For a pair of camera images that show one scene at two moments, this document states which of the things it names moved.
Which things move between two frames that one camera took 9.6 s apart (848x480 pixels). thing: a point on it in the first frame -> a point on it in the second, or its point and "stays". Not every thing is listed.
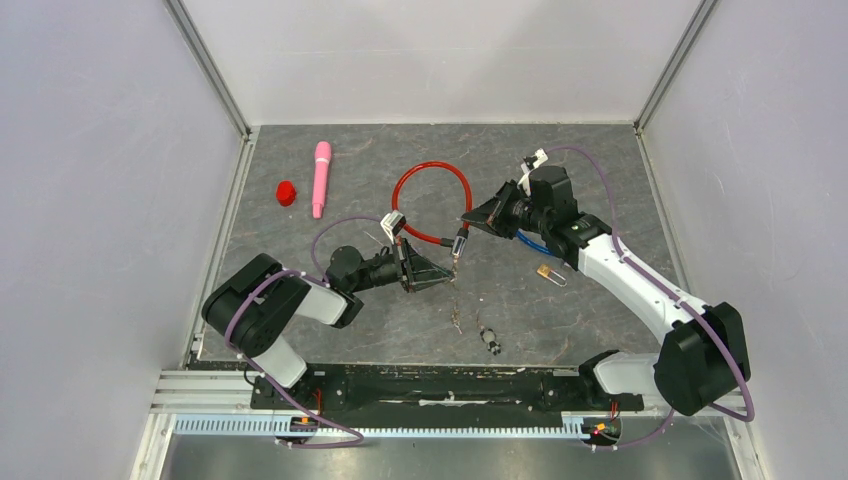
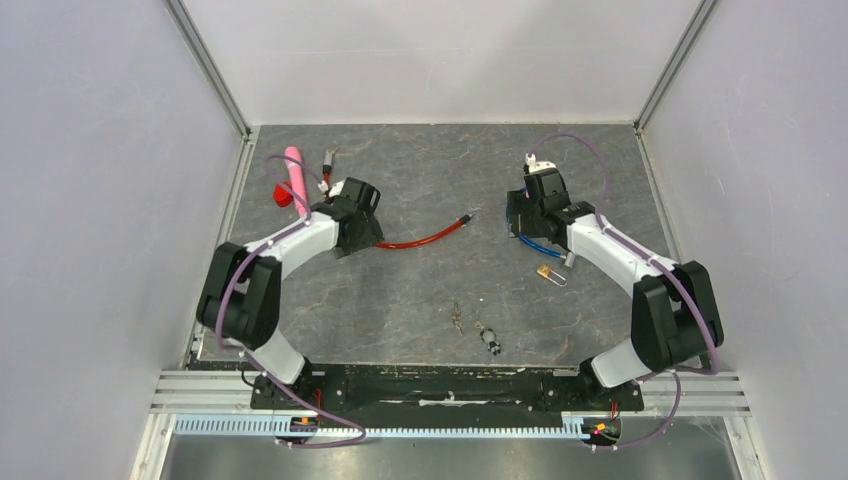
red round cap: x=285 y=192 stays
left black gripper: x=423 y=273 -> x=372 y=234
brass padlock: x=545 y=270 stays
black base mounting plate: x=445 y=387 stays
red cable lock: x=458 y=243 -> x=327 y=171
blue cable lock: x=533 y=243 stays
